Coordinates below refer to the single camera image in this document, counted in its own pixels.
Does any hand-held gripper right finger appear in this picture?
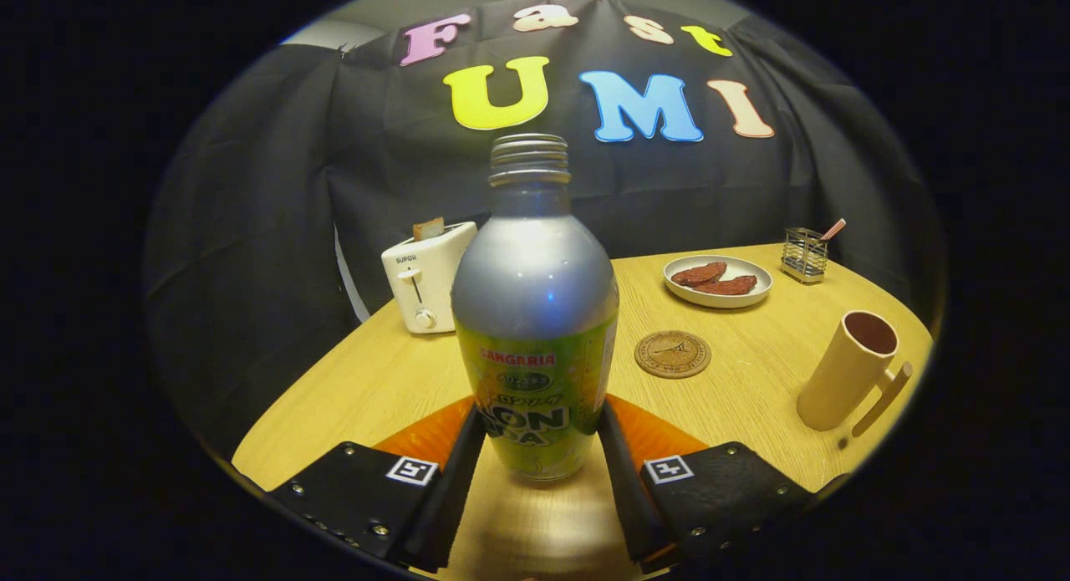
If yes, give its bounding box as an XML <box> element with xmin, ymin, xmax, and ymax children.
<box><xmin>595</xmin><ymin>395</ymin><xmax>849</xmax><ymax>575</ymax></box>

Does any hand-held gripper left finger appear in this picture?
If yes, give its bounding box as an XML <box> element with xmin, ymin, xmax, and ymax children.
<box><xmin>266</xmin><ymin>395</ymin><xmax>487</xmax><ymax>575</ymax></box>

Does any round wooden coaster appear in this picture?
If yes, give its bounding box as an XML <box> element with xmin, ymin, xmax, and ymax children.
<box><xmin>634</xmin><ymin>330</ymin><xmax>712</xmax><ymax>380</ymax></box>

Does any silver green juice bottle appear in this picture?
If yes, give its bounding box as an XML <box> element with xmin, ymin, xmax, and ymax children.
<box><xmin>451</xmin><ymin>133</ymin><xmax>620</xmax><ymax>483</ymax></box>

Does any beige cup with wooden handle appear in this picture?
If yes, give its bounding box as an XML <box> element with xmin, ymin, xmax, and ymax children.
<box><xmin>796</xmin><ymin>310</ymin><xmax>914</xmax><ymax>438</ymax></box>

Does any wooden table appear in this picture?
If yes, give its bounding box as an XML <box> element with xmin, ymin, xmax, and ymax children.
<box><xmin>232</xmin><ymin>243</ymin><xmax>935</xmax><ymax>581</ymax></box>

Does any white toaster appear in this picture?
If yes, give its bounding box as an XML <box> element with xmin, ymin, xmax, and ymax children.
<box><xmin>381</xmin><ymin>222</ymin><xmax>478</xmax><ymax>335</ymax></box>

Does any white round plate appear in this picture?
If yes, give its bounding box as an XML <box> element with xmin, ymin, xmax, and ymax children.
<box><xmin>663</xmin><ymin>255</ymin><xmax>773</xmax><ymax>309</ymax></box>

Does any red-brown meat slice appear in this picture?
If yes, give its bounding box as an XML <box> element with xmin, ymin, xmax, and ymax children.
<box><xmin>671</xmin><ymin>262</ymin><xmax>728</xmax><ymax>288</ymax></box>
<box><xmin>694</xmin><ymin>275</ymin><xmax>758</xmax><ymax>296</ymax></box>

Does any black backdrop cloth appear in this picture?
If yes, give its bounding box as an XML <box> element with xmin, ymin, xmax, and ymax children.
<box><xmin>142</xmin><ymin>0</ymin><xmax>945</xmax><ymax>461</ymax></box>

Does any metal wire holder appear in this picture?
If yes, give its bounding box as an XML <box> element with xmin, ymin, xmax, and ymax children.
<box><xmin>781</xmin><ymin>227</ymin><xmax>829</xmax><ymax>285</ymax></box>

